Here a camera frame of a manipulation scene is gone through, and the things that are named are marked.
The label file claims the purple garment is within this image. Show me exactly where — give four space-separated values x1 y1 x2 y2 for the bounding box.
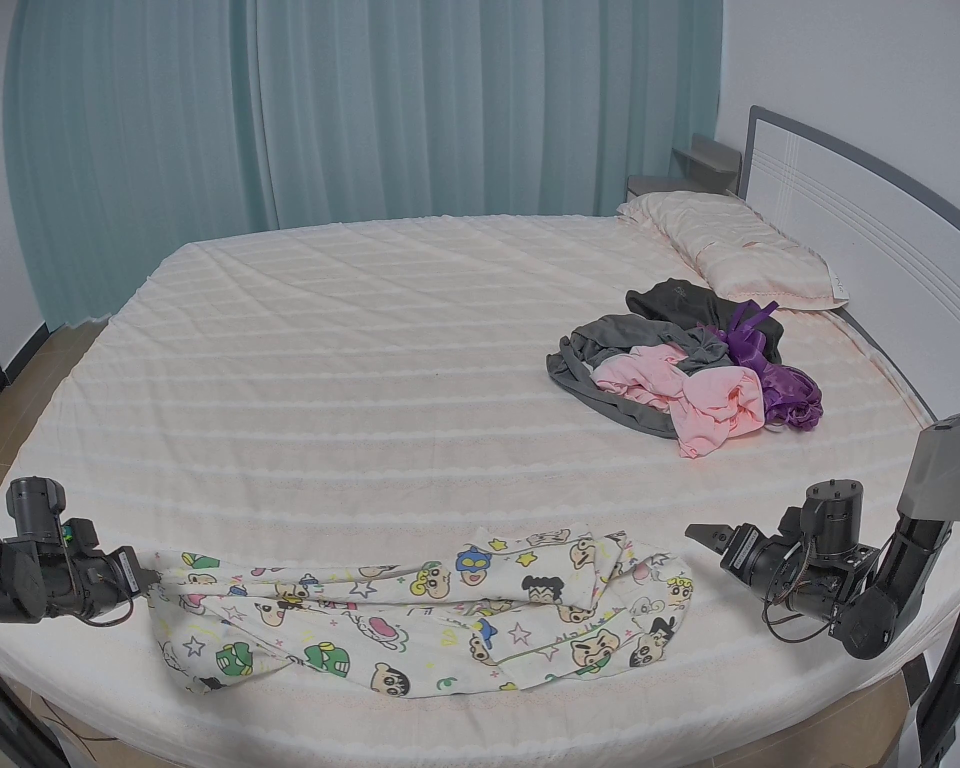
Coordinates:
697 298 825 435

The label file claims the grey bedside table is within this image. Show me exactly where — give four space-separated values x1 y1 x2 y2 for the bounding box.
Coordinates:
626 132 744 200

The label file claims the white printed pyjama top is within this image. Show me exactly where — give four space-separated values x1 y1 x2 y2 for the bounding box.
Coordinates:
146 528 695 700

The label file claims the blue-green curtain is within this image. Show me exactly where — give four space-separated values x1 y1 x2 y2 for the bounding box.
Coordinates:
255 0 725 226
3 0 279 331

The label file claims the bed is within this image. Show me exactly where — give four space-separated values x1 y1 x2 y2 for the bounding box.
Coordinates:
0 105 960 768

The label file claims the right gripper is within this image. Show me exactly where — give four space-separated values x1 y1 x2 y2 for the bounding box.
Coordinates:
684 522 787 597

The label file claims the black garment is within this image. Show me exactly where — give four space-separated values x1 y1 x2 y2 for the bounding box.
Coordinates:
626 277 785 365

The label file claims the cream pillow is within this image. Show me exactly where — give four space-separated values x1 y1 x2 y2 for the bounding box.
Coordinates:
616 189 852 310

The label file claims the pink garment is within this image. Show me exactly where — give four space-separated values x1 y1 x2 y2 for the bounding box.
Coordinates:
591 345 768 460

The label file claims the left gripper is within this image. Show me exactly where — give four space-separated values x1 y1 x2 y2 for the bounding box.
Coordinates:
75 546 151 610

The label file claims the grey garment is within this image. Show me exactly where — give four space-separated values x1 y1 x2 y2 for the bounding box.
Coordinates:
546 313 736 440

